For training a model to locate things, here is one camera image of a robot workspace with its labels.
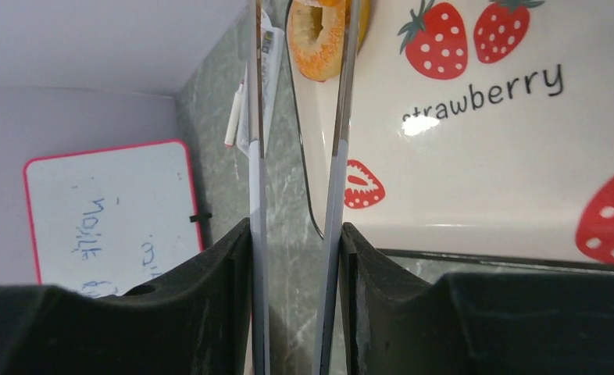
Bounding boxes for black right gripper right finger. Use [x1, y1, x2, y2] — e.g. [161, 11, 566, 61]
[339, 223, 614, 374]

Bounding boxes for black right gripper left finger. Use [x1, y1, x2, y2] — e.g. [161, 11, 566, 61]
[0, 219, 252, 374]

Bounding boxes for metal kitchen tongs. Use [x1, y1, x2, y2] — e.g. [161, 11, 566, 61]
[247, 0, 362, 375]

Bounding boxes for fake orange donut bread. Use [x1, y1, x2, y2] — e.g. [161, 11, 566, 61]
[287, 1, 347, 82]

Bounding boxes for pink framed whiteboard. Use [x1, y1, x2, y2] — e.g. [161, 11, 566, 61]
[23, 140, 205, 298]

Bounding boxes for white marker pen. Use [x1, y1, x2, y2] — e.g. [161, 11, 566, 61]
[224, 80, 245, 147]

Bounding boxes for strawberry print tray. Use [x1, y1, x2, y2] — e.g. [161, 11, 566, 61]
[284, 0, 614, 274]

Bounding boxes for small plastic packet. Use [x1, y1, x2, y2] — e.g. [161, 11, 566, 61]
[236, 10, 285, 156]

